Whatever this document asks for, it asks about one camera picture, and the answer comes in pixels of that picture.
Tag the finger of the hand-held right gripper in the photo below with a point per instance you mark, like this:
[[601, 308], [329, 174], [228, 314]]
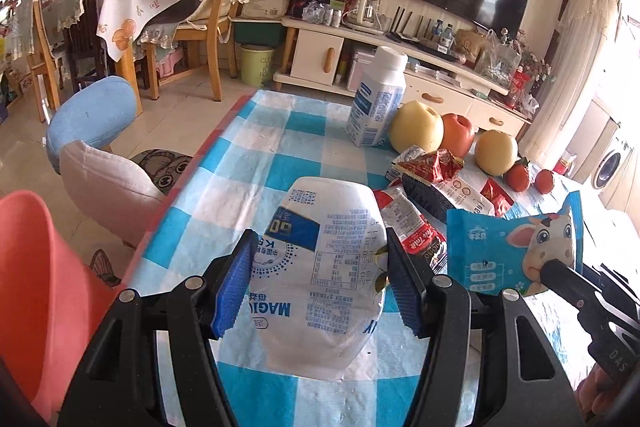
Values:
[[567, 279], [617, 284]]

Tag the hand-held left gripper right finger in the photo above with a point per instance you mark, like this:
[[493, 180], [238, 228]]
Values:
[[405, 292]]

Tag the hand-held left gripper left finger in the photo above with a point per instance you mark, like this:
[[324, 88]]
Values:
[[232, 287]]

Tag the blue cow print packet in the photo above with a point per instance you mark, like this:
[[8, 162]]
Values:
[[495, 247]]

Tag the crushed white blue pouch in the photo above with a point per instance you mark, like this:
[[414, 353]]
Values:
[[320, 257]]

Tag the pink plastic bin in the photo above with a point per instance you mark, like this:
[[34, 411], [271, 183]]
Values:
[[35, 297]]

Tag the person's right hand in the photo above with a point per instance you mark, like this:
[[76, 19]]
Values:
[[597, 394]]

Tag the red white snack packet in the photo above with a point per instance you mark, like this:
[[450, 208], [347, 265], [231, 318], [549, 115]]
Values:
[[405, 222]]

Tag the black white snack packet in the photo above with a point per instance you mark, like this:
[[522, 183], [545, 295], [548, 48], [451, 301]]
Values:
[[440, 199]]

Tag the right red tomato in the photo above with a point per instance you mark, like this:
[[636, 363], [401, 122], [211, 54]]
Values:
[[544, 181]]

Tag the red tomato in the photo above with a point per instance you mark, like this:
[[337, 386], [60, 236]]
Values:
[[517, 177], [544, 181]]

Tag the left red tomato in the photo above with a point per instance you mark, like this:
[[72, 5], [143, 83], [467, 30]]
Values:
[[517, 177]]

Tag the white washing machine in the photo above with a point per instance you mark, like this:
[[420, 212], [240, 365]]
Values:
[[612, 162]]

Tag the red white crumpled wrapper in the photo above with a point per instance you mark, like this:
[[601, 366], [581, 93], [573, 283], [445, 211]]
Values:
[[430, 164]]

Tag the cat print floor mat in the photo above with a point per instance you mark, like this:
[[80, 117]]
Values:
[[160, 167]]

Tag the round yellow pear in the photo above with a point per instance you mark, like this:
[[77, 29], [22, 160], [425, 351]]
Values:
[[495, 152]]

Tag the blue white checkered tablecloth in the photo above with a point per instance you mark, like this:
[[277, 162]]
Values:
[[310, 142]]

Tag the large yellow apple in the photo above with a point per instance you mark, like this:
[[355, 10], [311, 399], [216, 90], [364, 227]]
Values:
[[415, 127]]

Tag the red apple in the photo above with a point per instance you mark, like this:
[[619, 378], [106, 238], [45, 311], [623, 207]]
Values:
[[457, 134]]

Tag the white plastic bottle blue label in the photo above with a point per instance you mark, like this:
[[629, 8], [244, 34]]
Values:
[[375, 107]]

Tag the red gift packages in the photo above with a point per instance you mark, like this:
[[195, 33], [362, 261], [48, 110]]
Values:
[[522, 89]]

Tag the white lace drape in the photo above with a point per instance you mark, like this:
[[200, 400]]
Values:
[[575, 72]]

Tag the green waste bin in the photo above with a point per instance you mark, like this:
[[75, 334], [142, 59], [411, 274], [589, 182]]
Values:
[[257, 67]]

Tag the blue padded chair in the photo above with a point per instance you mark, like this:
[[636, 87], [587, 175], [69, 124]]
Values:
[[90, 112]]

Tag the clear plastic bag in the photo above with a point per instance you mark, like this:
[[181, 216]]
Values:
[[497, 59]]

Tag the cream tv cabinet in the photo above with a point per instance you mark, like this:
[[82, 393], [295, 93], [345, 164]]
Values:
[[315, 57]]

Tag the black router with antennas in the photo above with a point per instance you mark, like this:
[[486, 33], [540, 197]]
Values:
[[400, 38]]

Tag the brown paper bag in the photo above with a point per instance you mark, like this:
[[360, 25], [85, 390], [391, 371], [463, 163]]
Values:
[[467, 44]]

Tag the wooden chair with lace cover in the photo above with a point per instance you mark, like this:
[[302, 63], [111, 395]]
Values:
[[220, 32]]

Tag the small water bottle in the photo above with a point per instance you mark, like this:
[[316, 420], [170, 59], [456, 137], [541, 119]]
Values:
[[439, 33], [448, 39]]

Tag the glass electric kettle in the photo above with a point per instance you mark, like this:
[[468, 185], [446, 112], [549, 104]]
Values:
[[365, 9]]

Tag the small glass jars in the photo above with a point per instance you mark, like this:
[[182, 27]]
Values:
[[322, 13]]

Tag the plain wooden chair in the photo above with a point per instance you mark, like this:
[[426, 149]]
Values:
[[42, 57]]

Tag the orange print white cloth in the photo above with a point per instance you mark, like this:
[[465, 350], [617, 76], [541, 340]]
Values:
[[125, 7]]

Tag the dark wooden chair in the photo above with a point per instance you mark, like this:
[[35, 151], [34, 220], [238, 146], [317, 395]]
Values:
[[82, 17]]

